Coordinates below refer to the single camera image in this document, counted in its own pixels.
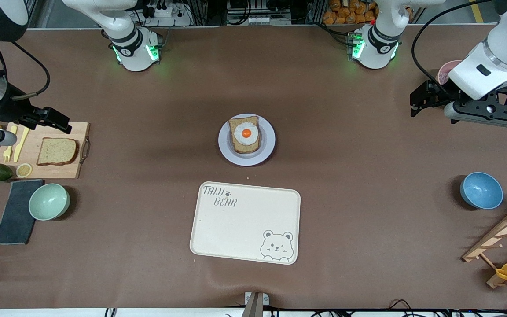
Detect wooden drying rack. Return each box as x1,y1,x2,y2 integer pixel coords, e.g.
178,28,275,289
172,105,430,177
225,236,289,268
462,203,507,289

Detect fried egg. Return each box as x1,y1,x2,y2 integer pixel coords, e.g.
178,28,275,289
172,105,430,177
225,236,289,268
234,123,259,146

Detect white power strip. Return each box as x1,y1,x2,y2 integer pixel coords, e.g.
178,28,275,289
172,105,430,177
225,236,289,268
146,4,192,27

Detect lavender round plate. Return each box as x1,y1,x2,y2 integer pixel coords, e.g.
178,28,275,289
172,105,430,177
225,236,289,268
218,114,276,166

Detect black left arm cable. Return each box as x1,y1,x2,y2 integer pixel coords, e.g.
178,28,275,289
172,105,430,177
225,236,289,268
411,0,494,96

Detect yellow plastic fork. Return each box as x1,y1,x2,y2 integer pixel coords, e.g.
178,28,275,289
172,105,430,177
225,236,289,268
3,125,18,162

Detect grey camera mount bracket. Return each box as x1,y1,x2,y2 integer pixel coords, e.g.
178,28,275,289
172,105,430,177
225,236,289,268
241,291,270,317

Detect blue bowl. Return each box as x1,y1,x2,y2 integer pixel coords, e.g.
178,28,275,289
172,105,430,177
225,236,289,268
459,172,504,210

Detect orange snack bags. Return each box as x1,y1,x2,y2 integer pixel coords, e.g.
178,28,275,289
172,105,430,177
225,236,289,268
323,0,379,25

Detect cream bear print tray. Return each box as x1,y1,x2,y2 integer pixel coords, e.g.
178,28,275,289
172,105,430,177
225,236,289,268
190,181,301,265

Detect pink bowl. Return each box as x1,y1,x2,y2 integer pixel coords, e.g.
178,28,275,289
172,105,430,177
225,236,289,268
437,60,463,85

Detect yellow plastic knife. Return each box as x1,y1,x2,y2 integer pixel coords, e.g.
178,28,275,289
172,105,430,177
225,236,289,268
14,127,31,163

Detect wooden cutting board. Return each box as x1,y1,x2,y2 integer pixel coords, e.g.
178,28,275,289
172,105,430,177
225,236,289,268
0,122,91,180

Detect plain brown bread slice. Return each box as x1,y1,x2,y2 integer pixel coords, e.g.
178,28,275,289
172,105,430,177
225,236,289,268
37,137,79,166

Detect mint green bowl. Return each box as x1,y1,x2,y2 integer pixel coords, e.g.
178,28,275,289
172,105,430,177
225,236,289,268
29,183,70,221

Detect dark grey cloth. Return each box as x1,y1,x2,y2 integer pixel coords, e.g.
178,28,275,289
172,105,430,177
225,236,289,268
0,179,44,245

